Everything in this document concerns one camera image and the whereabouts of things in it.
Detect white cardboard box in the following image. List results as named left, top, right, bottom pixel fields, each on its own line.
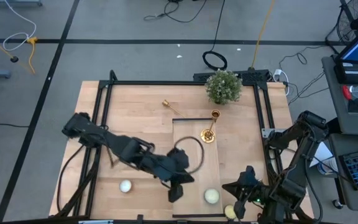
left=317, top=141, right=334, bottom=169

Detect black aluminium rig frame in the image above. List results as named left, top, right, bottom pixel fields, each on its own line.
left=51, top=70, right=316, bottom=224

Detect white and blue item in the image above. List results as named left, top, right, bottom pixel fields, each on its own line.
left=316, top=157, right=339, bottom=176

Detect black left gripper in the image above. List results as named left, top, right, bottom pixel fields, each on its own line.
left=149, top=155, right=195, bottom=203

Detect black perforated box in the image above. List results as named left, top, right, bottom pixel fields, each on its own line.
left=193, top=68, right=272, bottom=86

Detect white round candle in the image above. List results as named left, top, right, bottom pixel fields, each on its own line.
left=119, top=179, right=133, bottom=194

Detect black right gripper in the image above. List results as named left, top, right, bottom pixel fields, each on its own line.
left=223, top=166, right=272, bottom=220

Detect black label printer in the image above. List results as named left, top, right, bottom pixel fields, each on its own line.
left=333, top=60, right=358, bottom=85

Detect yellow floor cable with plug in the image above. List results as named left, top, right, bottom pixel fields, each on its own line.
left=26, top=36, right=40, bottom=75

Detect thin black floor cable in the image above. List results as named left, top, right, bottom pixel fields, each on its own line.
left=143, top=0, right=208, bottom=24

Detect black left wrist camera cable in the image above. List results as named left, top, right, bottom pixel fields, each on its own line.
left=173, top=136, right=205, bottom=175

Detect black floor fan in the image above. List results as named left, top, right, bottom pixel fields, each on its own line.
left=324, top=0, right=358, bottom=54

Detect black floor cable bundle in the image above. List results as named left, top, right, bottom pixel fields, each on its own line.
left=277, top=45, right=331, bottom=106

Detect white floor cable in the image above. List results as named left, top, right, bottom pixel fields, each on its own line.
left=2, top=0, right=38, bottom=52

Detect green potted plant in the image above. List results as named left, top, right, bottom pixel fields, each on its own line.
left=204, top=68, right=244, bottom=106

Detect yellow cord black tip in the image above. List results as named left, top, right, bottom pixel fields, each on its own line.
left=0, top=28, right=20, bottom=63

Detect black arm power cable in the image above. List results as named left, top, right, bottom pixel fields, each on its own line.
left=56, top=143, right=86, bottom=214

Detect yellow extension cable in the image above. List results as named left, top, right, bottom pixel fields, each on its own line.
left=250, top=0, right=277, bottom=71

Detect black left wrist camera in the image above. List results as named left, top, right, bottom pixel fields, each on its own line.
left=166, top=148, right=190, bottom=170

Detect gold candlestick holder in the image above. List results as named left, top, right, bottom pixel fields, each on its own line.
left=200, top=109, right=222, bottom=144
left=162, top=99, right=186, bottom=119

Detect wooden shelf riser black legs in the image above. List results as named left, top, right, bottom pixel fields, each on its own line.
left=172, top=117, right=226, bottom=219

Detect black coiled floor cable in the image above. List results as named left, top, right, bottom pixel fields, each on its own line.
left=201, top=0, right=229, bottom=72

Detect yellow round candle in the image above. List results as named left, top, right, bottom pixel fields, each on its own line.
left=223, top=204, right=237, bottom=220

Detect white power adapter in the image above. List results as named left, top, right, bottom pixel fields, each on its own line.
left=272, top=68, right=291, bottom=96

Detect cream candle dark rim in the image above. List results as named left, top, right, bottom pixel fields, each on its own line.
left=204, top=188, right=221, bottom=205

